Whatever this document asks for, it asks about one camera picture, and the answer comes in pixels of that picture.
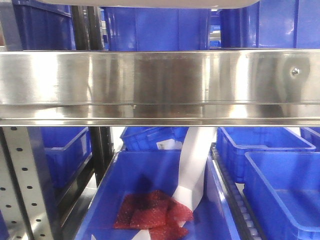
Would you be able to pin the white plastic bin with lid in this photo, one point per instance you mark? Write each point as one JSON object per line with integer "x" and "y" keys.
{"x": 192, "y": 4}

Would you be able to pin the blue bin lower centre back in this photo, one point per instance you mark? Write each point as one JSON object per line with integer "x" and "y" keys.
{"x": 145, "y": 138}

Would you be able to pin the blue bin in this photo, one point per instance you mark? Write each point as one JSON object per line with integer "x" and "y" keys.
{"x": 145, "y": 138}
{"x": 146, "y": 171}
{"x": 157, "y": 29}
{"x": 44, "y": 26}
{"x": 283, "y": 190}
{"x": 290, "y": 24}
{"x": 233, "y": 142}
{"x": 66, "y": 149}

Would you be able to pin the blue bin lower right back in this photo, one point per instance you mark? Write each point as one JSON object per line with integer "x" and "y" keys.
{"x": 233, "y": 142}

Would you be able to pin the blue bin upper centre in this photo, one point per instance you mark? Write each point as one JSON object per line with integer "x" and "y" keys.
{"x": 157, "y": 29}

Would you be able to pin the blue bin lower left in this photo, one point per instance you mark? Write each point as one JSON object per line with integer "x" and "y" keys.
{"x": 66, "y": 149}

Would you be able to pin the blue bin lower right front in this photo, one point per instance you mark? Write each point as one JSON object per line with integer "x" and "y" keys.
{"x": 283, "y": 190}

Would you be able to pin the blue bin upper right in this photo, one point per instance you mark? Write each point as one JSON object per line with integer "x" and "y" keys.
{"x": 290, "y": 24}

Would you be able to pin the blue bin upper left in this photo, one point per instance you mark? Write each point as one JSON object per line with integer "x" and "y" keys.
{"x": 44, "y": 26}

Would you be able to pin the white paper strip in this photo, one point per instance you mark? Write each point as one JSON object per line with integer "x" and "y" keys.
{"x": 192, "y": 164}

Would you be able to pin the roller conveyor track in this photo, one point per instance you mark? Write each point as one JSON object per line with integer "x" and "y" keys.
{"x": 243, "y": 217}

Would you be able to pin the stainless steel shelf rail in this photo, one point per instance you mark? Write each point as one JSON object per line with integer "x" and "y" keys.
{"x": 224, "y": 87}

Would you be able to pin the perforated steel shelf post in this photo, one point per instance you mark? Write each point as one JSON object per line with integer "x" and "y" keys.
{"x": 27, "y": 202}

